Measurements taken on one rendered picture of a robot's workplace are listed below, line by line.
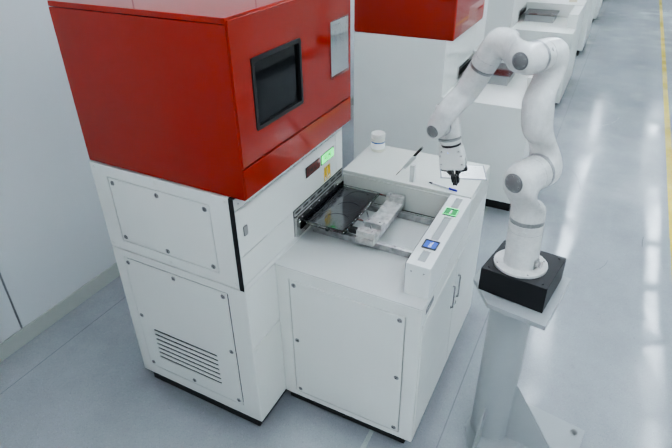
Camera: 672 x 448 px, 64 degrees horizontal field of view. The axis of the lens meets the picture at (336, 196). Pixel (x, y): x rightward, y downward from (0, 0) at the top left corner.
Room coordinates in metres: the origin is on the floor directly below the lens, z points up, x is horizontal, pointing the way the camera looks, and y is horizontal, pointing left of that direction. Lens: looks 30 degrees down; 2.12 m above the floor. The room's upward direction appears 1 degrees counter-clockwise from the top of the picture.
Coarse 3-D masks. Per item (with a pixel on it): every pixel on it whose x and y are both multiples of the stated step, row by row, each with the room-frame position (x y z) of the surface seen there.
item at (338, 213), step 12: (336, 192) 2.17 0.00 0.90; (348, 192) 2.17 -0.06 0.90; (360, 192) 2.17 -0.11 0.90; (324, 204) 2.06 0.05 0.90; (336, 204) 2.06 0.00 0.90; (348, 204) 2.06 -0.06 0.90; (360, 204) 2.06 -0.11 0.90; (312, 216) 1.96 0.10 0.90; (324, 216) 1.96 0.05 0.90; (336, 216) 1.96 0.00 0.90; (348, 216) 1.96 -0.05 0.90; (336, 228) 1.86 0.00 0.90
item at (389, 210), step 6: (384, 204) 2.09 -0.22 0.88; (390, 204) 2.09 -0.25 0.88; (396, 204) 2.08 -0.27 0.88; (402, 204) 2.09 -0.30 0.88; (378, 210) 2.04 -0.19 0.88; (384, 210) 2.03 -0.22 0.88; (390, 210) 2.03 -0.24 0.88; (396, 210) 2.03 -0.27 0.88; (378, 216) 1.98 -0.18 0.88; (384, 216) 1.98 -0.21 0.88; (390, 216) 1.98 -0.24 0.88; (396, 216) 2.02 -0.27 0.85; (390, 222) 1.96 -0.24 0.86; (372, 228) 1.89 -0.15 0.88; (384, 228) 1.90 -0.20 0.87; (378, 234) 1.84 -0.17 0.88; (360, 240) 1.82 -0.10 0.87; (366, 240) 1.81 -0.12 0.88; (372, 240) 1.80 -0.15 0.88; (372, 246) 1.79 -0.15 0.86
